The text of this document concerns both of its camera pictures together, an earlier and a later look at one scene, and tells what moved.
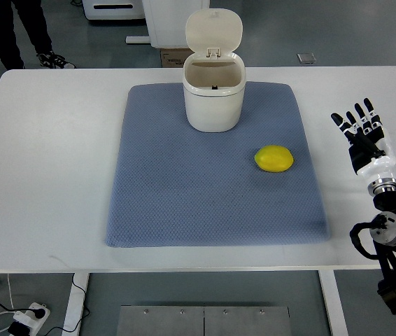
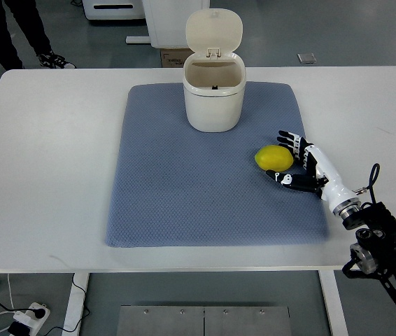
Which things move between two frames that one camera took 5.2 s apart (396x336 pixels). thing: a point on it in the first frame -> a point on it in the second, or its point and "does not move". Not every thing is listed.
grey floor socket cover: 306,58 does not move
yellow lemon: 274,158 does not move
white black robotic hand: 369,150 -> 322,181
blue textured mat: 178,186 does not move
